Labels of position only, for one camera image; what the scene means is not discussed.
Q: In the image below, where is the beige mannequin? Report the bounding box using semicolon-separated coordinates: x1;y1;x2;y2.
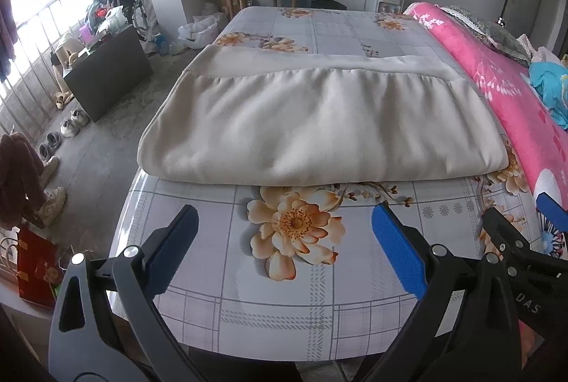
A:
51;32;83;96

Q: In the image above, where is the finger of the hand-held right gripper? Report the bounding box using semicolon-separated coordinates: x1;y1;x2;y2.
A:
536;192;568;237
481;207;533;273

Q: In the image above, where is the grey furry pillow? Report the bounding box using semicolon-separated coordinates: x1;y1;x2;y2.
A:
439;5;531;66

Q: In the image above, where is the cyan printed blanket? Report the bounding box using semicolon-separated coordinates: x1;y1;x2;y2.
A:
529;62;568;123

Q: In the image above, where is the pink floral quilt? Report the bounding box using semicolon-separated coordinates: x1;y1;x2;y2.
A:
403;1;568;254

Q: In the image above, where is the bed with floral sheet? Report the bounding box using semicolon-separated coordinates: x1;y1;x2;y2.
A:
104;5;568;365

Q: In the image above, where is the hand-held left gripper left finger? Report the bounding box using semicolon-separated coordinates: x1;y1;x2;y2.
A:
48;205;200;382

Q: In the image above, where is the metal window railing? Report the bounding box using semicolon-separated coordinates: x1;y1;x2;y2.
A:
0;0;98;130

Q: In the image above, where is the pile of bags and clothes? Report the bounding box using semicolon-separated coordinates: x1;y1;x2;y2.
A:
84;0;148;37

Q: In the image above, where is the red paper bag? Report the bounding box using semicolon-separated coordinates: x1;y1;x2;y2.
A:
18;227;58;309

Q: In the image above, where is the white plastic bag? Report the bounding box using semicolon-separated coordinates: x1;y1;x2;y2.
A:
178;13;228;50

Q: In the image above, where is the dark grey cabinet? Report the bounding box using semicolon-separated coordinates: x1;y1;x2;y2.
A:
62;25;154;123

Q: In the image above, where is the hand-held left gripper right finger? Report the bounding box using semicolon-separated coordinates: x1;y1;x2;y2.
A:
361;202;521;382

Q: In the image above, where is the beige zip sweatshirt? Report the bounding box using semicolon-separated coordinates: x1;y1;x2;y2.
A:
137;44;509;187

